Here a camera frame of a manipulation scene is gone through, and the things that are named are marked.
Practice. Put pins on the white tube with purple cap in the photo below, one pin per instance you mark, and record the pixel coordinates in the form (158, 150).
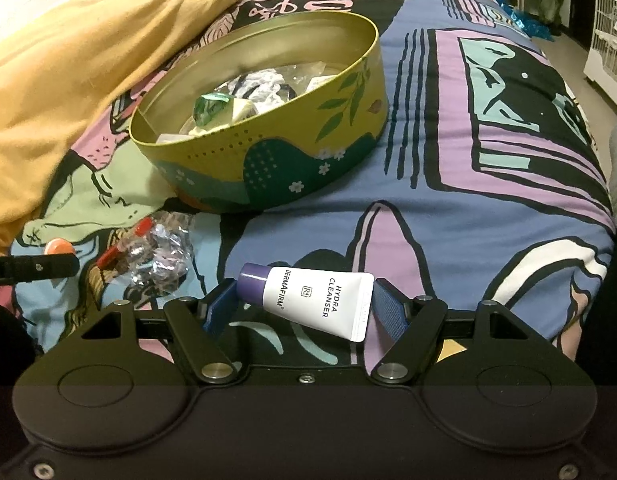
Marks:
(313, 300)

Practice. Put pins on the clear crinkled packet with red sticks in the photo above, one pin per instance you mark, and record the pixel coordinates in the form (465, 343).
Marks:
(163, 255)

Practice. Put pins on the printed cartoon blanket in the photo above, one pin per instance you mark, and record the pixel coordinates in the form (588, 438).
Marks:
(463, 160)

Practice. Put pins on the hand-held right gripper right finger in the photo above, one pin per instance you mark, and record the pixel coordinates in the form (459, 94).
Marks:
(391, 310)

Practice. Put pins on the blue tinsel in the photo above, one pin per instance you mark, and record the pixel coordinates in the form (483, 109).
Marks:
(518, 17)

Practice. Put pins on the clear bag with white lace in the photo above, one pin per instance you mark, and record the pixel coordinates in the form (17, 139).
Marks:
(263, 85)

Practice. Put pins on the small cream packet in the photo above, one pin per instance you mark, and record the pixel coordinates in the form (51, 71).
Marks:
(243, 109)

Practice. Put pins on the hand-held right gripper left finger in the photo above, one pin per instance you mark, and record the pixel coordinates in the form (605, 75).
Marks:
(216, 310)

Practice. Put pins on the green foil packet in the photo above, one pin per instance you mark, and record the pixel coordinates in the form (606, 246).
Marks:
(211, 107)

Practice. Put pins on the yellow fleece blanket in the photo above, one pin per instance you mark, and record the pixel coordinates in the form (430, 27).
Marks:
(88, 60)

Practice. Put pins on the round floral tin container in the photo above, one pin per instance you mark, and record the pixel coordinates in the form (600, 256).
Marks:
(288, 170)

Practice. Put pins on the small orange round item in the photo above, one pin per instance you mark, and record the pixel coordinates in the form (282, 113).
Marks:
(58, 247)

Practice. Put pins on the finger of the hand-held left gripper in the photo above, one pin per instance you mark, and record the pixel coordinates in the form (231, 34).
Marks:
(33, 266)

